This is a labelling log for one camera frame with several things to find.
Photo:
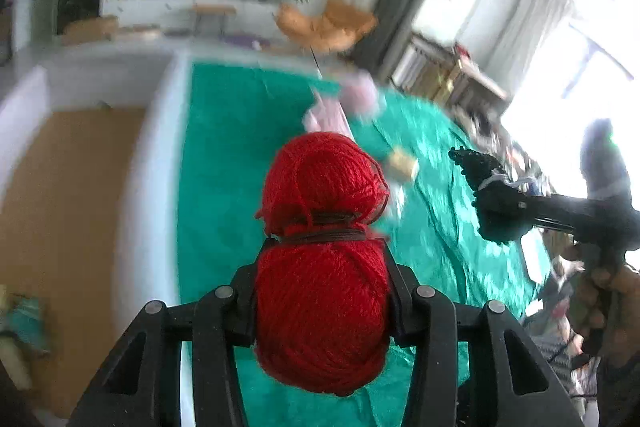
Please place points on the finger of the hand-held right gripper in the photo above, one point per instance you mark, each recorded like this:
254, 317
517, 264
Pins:
477, 164

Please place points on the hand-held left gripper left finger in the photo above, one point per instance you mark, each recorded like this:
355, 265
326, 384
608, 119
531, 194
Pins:
244, 307

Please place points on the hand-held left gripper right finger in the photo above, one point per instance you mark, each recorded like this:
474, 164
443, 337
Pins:
402, 307

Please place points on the red yarn ball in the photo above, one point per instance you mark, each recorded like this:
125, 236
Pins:
320, 287

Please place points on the person's right hand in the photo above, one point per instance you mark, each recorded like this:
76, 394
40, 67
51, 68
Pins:
615, 307

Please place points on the beige yarn packet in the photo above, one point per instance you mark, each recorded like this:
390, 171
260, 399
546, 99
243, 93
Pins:
402, 163

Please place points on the wooden shelf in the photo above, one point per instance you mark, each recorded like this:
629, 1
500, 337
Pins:
450, 74

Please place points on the green blanket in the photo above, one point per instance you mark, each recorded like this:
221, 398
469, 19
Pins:
225, 187

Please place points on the white curtain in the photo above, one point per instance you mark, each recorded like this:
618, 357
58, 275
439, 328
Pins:
530, 32

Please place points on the light pink yarn packet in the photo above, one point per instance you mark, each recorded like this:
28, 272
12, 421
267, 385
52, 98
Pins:
326, 117

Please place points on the orange chair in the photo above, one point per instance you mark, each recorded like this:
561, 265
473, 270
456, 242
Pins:
325, 27

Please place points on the teal cloth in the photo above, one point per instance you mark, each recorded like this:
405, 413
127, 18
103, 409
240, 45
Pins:
22, 322

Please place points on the small wooden table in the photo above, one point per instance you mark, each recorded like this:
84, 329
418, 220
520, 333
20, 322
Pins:
214, 9

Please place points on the white television cabinet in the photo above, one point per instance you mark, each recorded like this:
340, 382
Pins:
150, 9

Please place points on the cardboard box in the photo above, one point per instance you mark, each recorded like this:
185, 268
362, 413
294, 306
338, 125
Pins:
90, 29

